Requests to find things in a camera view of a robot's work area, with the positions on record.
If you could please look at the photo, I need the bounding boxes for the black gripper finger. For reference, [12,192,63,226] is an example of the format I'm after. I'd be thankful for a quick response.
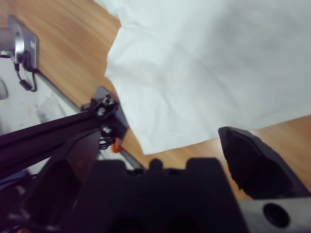
[9,128,102,232]
[218,125,311,200]

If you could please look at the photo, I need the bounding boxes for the white t-shirt with small print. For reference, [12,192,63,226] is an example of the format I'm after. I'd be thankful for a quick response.
[93,0,311,156]

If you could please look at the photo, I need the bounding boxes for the base black cable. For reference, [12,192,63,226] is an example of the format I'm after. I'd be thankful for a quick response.
[13,54,38,93]

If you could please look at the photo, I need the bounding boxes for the arm grey base plate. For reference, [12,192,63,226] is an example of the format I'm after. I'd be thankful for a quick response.
[0,14,39,71]

